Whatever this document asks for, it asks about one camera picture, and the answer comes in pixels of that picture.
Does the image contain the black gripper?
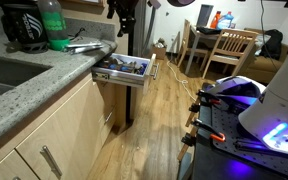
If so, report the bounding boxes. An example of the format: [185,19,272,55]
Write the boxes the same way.
[115,0,140,38]

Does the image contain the open wooden kitchen drawer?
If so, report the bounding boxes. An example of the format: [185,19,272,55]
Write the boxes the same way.
[91,53,160,96]

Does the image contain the stainless steel refrigerator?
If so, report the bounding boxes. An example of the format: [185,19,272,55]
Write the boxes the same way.
[132,0,153,59]

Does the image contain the grey metal utensils heap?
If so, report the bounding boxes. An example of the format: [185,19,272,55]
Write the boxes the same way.
[98,56,148,76]

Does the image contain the small cardboard box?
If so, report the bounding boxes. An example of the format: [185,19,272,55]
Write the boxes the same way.
[150,44,168,61]

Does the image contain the blue cardboard box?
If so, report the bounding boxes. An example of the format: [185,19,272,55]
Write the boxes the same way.
[107,62,132,72]

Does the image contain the wooden side chair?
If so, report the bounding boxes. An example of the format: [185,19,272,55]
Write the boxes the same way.
[176,19,210,68]

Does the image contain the green plastic bottle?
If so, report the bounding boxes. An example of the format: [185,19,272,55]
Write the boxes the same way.
[37,0,71,52]

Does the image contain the grey open laptop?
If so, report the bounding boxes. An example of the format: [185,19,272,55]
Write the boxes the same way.
[196,3,215,28]

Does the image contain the flat black bag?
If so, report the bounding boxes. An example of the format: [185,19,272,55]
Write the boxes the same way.
[196,25,222,36]

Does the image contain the orange detergent bottle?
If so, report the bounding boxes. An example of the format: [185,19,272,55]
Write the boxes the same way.
[210,10,222,29]

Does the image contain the wooden dining table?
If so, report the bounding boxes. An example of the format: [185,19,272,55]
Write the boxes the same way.
[185,25,263,76]

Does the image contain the blue detergent bottle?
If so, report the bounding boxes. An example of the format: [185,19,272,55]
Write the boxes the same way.
[217,11,235,30]

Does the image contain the wooden slat-back chair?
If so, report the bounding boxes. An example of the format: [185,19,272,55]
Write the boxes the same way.
[202,28,259,79]

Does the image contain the black clamp orange tip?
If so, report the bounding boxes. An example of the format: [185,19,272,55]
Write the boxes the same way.
[196,89,223,107]
[193,118,227,144]

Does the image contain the light wood cabinet door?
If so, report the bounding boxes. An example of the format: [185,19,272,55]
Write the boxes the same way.
[15,78,117,180]
[0,149,38,180]

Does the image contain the steel kitchen sink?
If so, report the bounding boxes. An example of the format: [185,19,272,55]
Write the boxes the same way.
[0,54,53,105]

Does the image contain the tan sofa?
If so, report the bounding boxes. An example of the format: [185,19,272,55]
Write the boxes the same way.
[243,28,288,84]

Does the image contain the black backpack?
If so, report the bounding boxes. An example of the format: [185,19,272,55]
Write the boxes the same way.
[259,29,284,61]

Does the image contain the thin black counter cable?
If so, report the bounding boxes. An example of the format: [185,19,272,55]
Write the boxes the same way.
[68,27,87,43]

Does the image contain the silver drawer bar handle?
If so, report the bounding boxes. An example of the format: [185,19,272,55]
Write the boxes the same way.
[150,62,160,81]

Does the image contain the white floor cable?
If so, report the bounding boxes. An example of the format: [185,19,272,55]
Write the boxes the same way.
[165,53,198,101]

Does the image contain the silver lower drawer handle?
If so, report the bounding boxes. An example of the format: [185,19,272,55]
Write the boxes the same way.
[103,111,115,125]

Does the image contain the black hanging cable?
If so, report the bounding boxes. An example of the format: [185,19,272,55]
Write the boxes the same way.
[259,0,275,61]

